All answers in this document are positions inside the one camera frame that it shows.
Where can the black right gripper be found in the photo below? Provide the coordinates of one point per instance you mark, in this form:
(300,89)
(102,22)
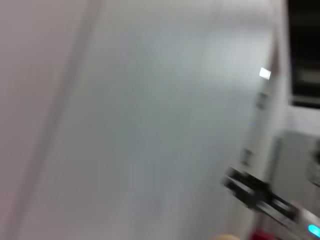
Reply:
(272,197)

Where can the orange woven plastic basket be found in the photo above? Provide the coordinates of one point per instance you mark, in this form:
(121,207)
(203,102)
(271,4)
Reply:
(260,236)

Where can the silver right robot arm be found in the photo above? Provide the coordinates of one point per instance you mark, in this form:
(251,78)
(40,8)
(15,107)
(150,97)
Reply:
(308,222)

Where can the grey metal cabinet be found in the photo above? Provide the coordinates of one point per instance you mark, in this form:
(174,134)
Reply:
(292,160)

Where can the white post with brackets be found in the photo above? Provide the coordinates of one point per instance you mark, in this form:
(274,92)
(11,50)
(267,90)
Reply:
(262,120)

